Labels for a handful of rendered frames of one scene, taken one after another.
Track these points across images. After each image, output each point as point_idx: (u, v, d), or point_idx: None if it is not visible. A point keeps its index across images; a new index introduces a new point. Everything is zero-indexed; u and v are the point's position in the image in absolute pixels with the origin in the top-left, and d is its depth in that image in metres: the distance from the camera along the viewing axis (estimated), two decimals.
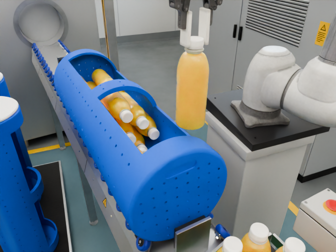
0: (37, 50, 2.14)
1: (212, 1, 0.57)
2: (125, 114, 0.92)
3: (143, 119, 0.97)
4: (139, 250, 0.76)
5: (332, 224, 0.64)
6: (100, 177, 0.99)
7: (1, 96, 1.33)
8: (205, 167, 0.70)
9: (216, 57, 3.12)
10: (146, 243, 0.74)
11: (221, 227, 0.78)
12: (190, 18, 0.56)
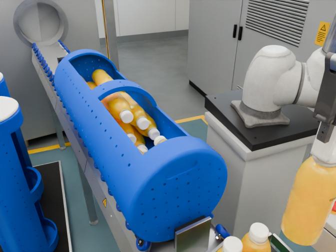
0: (37, 50, 2.14)
1: None
2: (125, 114, 0.92)
3: (143, 119, 0.97)
4: (139, 250, 0.76)
5: (332, 224, 0.64)
6: (100, 177, 0.99)
7: (1, 96, 1.33)
8: (205, 168, 0.70)
9: (216, 57, 3.12)
10: (146, 244, 0.74)
11: (221, 227, 0.78)
12: None
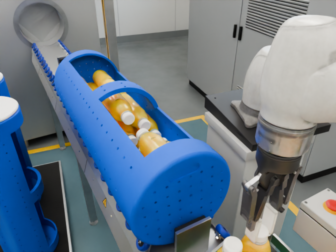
0: (37, 50, 2.14)
1: (280, 205, 0.59)
2: (126, 116, 0.91)
3: (145, 121, 0.96)
4: (137, 247, 0.77)
5: (332, 224, 0.64)
6: (100, 174, 0.99)
7: (1, 96, 1.33)
8: (208, 171, 0.69)
9: (216, 57, 3.12)
10: (144, 247, 0.74)
11: (221, 227, 0.78)
12: (260, 225, 0.58)
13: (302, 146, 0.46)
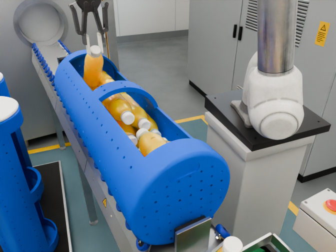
0: (37, 50, 2.14)
1: (101, 29, 1.03)
2: (126, 115, 0.91)
3: (145, 121, 0.96)
4: (137, 247, 0.77)
5: (332, 224, 0.64)
6: (100, 175, 0.99)
7: (1, 96, 1.33)
8: (208, 170, 0.70)
9: (216, 57, 3.12)
10: (144, 247, 0.74)
11: (221, 227, 0.78)
12: (87, 39, 1.02)
13: None
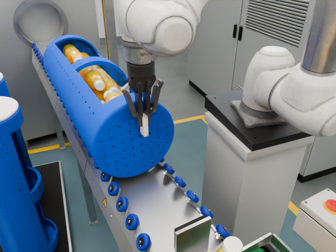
0: (37, 50, 2.14)
1: (137, 110, 0.86)
2: (97, 83, 1.13)
3: (114, 88, 1.18)
4: (143, 250, 0.75)
5: (332, 224, 0.64)
6: (100, 177, 0.99)
7: (1, 96, 1.33)
8: (153, 117, 0.91)
9: (216, 57, 3.12)
10: (146, 237, 0.75)
11: (221, 227, 0.78)
12: None
13: None
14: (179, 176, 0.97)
